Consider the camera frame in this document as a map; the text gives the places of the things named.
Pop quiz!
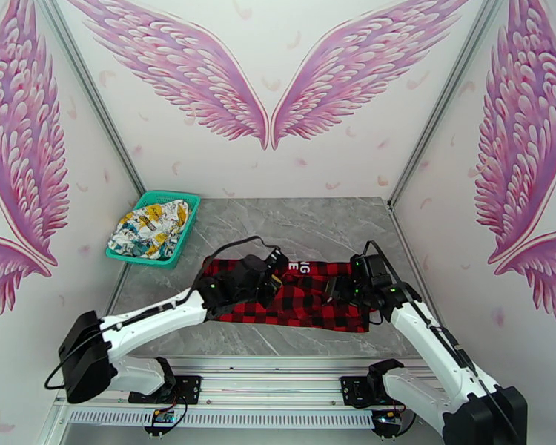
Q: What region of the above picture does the red black plaid shirt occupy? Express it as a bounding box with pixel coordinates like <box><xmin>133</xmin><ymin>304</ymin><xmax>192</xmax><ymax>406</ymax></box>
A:
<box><xmin>199</xmin><ymin>258</ymin><xmax>377</xmax><ymax>334</ymax></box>

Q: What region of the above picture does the perforated white cable tray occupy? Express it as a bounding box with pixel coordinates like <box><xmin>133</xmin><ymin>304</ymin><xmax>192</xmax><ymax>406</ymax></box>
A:
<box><xmin>67</xmin><ymin>409</ymin><xmax>377</xmax><ymax>429</ymax></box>

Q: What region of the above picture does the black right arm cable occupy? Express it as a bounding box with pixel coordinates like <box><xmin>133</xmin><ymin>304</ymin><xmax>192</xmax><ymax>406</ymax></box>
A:
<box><xmin>363</xmin><ymin>240</ymin><xmax>526</xmax><ymax>445</ymax></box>

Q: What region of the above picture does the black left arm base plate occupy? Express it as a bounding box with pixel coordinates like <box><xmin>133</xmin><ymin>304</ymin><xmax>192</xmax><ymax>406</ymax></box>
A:
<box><xmin>128</xmin><ymin>375</ymin><xmax>202</xmax><ymax>406</ymax></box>

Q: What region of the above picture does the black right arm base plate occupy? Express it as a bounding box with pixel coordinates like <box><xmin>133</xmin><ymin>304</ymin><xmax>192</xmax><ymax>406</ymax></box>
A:
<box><xmin>340</xmin><ymin>375</ymin><xmax>385</xmax><ymax>409</ymax></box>

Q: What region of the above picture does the aluminium corner post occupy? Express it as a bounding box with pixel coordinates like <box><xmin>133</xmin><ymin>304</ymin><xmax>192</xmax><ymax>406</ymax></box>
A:
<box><xmin>388</xmin><ymin>0</ymin><xmax>511</xmax><ymax>211</ymax></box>
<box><xmin>32</xmin><ymin>0</ymin><xmax>154</xmax><ymax>211</ymax></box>

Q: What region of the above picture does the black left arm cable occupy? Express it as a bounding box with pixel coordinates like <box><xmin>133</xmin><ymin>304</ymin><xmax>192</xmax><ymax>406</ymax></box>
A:
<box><xmin>44</xmin><ymin>234</ymin><xmax>280</xmax><ymax>392</ymax></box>

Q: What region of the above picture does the white yellow teal printed shirt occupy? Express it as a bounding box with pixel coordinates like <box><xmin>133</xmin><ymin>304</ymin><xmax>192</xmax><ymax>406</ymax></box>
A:
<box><xmin>108</xmin><ymin>201</ymin><xmax>191</xmax><ymax>262</ymax></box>

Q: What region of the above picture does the teal plastic basket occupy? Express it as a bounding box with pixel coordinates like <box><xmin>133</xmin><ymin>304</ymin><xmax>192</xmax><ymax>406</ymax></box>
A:
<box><xmin>105</xmin><ymin>191</ymin><xmax>202</xmax><ymax>271</ymax></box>

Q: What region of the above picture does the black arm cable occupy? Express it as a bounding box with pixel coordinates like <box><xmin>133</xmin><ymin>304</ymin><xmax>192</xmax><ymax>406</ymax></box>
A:
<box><xmin>363</xmin><ymin>240</ymin><xmax>526</xmax><ymax>445</ymax></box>
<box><xmin>44</xmin><ymin>234</ymin><xmax>280</xmax><ymax>392</ymax></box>

